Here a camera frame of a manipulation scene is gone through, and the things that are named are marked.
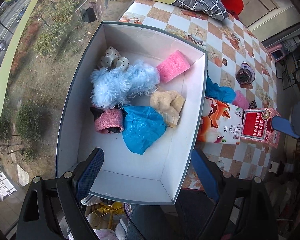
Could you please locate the purple striped knit hat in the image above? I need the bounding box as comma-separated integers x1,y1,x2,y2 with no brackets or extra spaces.
236,62,255,85

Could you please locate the beige fuzzy sock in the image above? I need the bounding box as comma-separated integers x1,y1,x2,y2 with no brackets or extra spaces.
149,86,185,128

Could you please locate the black folding chair frame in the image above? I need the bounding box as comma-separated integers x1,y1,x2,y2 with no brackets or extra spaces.
276,53,300,98

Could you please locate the light blue fluffy cloth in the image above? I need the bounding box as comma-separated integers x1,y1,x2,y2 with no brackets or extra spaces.
90,60,160,109

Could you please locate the cream polka dot scrunchie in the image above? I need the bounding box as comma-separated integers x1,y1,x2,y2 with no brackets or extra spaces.
97,46,129,71

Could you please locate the white peach drink carton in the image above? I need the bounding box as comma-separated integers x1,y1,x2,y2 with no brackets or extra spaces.
197,98,243,145

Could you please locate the white open storage box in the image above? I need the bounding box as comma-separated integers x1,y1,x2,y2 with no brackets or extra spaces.
56,22,207,205

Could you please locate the white cabinet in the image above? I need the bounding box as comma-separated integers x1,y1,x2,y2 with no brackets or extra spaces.
239,0,300,40

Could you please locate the pink sponge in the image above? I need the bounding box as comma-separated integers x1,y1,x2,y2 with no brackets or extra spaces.
232,90,249,109
157,50,191,83

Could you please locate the red patterned tissue box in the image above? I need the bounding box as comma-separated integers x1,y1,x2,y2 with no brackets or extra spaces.
241,108,281,148

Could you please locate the red plastic chair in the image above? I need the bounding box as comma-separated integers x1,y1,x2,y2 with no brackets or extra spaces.
220,0,244,20

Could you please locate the dark blue plastic bag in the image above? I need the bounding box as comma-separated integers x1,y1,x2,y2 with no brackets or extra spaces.
205,76,236,103

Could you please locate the leopard print scrunchie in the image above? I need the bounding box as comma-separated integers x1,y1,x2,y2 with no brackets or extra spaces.
249,100,257,109

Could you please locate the pink plastic stool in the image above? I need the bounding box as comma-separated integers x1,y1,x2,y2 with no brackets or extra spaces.
267,43,288,62

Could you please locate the person's jeans leg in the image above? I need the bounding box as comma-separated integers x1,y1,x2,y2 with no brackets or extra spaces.
126,204,186,239

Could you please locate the checkered tablecloth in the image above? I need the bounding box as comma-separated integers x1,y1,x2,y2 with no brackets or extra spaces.
120,0,277,179

